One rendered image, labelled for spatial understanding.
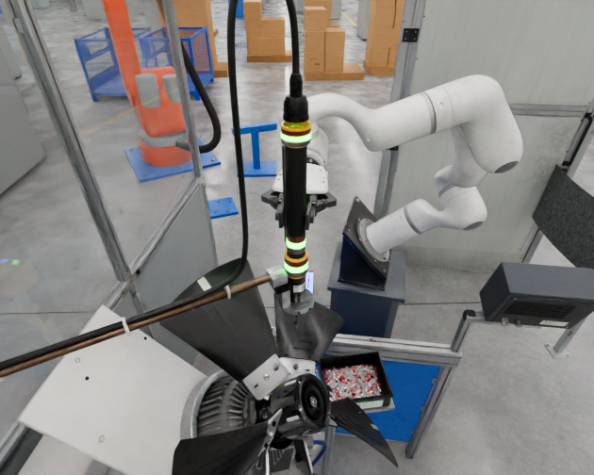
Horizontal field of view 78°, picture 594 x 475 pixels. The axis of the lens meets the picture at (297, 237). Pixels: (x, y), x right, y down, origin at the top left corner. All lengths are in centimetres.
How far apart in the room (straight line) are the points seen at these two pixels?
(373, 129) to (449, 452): 181
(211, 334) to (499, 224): 248
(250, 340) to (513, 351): 218
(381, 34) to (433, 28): 639
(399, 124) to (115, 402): 81
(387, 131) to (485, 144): 24
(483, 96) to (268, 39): 908
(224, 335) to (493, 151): 72
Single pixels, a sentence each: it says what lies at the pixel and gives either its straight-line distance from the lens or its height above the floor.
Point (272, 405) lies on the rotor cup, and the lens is 86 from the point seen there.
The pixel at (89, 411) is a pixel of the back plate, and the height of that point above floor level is 129.
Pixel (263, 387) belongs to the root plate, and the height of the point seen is 123.
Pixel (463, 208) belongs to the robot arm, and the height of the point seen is 133.
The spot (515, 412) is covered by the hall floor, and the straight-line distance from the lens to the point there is 253.
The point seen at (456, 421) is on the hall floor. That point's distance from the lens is 236.
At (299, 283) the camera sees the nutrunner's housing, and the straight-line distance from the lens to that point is 69.
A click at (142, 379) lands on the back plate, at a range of 93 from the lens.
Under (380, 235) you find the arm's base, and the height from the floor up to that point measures 115.
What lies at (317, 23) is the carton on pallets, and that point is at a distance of 809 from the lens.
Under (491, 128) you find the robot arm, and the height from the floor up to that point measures 168.
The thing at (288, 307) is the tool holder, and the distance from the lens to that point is 73.
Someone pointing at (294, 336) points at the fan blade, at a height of 118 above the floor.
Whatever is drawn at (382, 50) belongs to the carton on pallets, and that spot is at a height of 46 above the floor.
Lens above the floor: 198
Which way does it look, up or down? 37 degrees down
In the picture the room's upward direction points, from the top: straight up
